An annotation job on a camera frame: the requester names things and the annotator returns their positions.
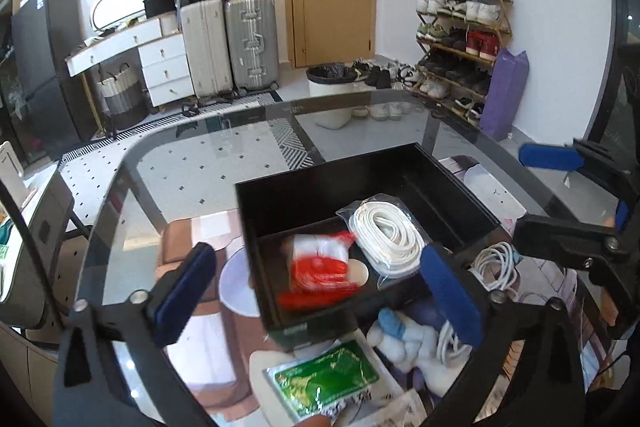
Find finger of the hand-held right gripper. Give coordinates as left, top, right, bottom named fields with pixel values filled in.
left=518, top=137, right=640, bottom=218
left=512, top=202, right=640, bottom=340

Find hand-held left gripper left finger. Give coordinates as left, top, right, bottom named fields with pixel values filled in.
left=52, top=242, right=218, bottom=427

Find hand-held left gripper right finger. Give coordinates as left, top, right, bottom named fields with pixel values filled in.
left=420, top=243, right=588, bottom=427

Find white cable coil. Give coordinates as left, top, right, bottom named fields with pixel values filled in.
left=437, top=241, right=521, bottom=365

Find white plush toy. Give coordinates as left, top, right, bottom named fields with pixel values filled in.
left=367, top=307, right=451, bottom=393

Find white strap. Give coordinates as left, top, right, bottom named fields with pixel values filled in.
left=335, top=193, right=441, bottom=290

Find red and white packet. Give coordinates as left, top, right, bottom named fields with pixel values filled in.
left=277, top=229, right=371, bottom=313

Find green packet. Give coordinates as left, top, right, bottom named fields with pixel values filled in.
left=262, top=339, right=383, bottom=423

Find black storage box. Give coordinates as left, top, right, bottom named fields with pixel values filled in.
left=235, top=143, right=502, bottom=353

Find printed cartoon mat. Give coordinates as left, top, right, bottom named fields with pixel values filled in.
left=160, top=154, right=616, bottom=427

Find purple rolled mat bag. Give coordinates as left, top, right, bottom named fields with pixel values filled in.
left=479, top=48, right=530, bottom=142

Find white round disc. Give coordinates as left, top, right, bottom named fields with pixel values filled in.
left=345, top=257, right=371, bottom=288

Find rows of assorted shoes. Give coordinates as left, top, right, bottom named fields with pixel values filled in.
left=412, top=0, right=511, bottom=125

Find grey chair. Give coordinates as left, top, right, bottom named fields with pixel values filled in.
left=0, top=142, right=93, bottom=348

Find striped rug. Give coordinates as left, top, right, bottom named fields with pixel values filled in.
left=60, top=88, right=316, bottom=170

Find cluster of loose sneakers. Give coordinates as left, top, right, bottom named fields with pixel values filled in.
left=350, top=58, right=426, bottom=122

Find woven laundry basket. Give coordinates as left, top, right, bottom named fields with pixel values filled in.
left=96, top=63, right=150, bottom=130

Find white trash bin black liner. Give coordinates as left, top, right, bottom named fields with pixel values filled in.
left=306, top=63, right=358, bottom=130

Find white dresser desk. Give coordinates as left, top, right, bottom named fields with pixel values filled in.
left=65, top=14, right=196, bottom=108

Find white suitcase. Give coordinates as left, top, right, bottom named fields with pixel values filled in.
left=179, top=0, right=235, bottom=98

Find silver suitcase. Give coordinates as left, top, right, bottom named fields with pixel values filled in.
left=224, top=0, right=280, bottom=95

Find dark refrigerator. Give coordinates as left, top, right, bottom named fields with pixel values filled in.
left=0, top=0, right=98, bottom=162

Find oval mirror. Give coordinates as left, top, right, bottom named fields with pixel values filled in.
left=91, top=0, right=153, bottom=32

